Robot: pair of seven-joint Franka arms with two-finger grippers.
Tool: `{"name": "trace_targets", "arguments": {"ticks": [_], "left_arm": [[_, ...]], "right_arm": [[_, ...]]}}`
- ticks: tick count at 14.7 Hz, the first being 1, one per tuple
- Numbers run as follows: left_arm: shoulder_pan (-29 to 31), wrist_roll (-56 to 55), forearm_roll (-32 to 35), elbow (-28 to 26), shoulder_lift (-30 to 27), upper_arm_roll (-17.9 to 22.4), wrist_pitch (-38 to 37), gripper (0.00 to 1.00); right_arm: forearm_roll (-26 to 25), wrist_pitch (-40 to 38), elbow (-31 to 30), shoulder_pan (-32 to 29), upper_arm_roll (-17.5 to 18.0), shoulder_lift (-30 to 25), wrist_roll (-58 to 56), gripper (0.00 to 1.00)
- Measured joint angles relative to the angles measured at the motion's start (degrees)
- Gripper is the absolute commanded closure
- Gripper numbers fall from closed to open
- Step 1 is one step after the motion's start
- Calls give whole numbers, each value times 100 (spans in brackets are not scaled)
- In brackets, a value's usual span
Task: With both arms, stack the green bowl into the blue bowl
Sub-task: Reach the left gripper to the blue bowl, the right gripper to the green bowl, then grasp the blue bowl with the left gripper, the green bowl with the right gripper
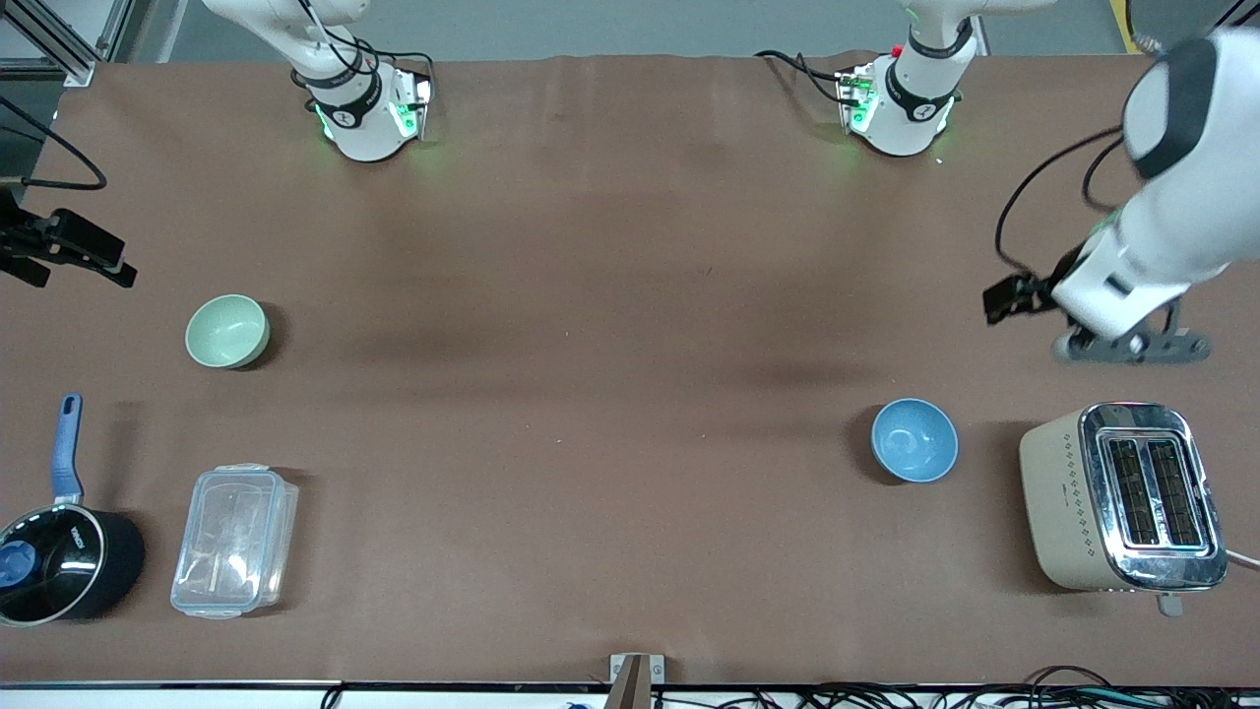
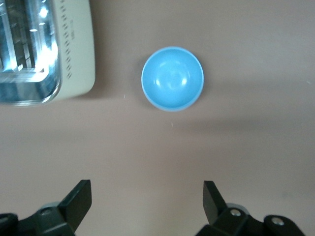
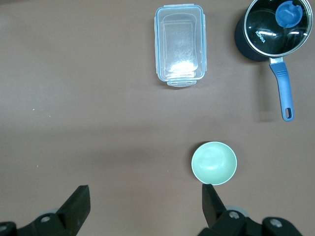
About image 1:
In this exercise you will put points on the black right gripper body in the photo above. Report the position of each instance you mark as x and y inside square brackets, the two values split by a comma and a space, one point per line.
[22, 244]

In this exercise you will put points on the light green bowl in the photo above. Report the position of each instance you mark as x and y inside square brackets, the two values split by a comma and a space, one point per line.
[226, 333]

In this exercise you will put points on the blue bowl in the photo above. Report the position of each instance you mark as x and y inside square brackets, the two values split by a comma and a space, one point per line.
[913, 441]

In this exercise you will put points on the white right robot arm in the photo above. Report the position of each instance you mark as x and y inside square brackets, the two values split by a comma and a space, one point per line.
[359, 128]

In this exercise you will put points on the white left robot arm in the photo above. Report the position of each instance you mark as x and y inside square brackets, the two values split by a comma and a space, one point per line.
[1191, 197]

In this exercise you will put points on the beige chrome toaster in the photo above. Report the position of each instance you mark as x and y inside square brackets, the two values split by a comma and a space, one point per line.
[1073, 502]

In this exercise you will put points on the glass pot lid blue knob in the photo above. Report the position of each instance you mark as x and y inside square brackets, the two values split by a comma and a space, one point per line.
[54, 561]

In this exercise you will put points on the clear plastic food container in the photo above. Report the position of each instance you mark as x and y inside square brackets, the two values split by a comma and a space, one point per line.
[234, 540]

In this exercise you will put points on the brown table cover mat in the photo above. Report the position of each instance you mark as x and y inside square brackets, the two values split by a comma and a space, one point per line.
[630, 295]

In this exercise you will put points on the aluminium frame profile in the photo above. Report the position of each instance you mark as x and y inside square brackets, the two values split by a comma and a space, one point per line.
[69, 54]

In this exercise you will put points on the silver left base connector bracket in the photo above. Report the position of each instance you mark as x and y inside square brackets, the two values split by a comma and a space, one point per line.
[854, 98]

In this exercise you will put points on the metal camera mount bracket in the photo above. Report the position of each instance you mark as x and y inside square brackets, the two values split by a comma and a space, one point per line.
[637, 679]

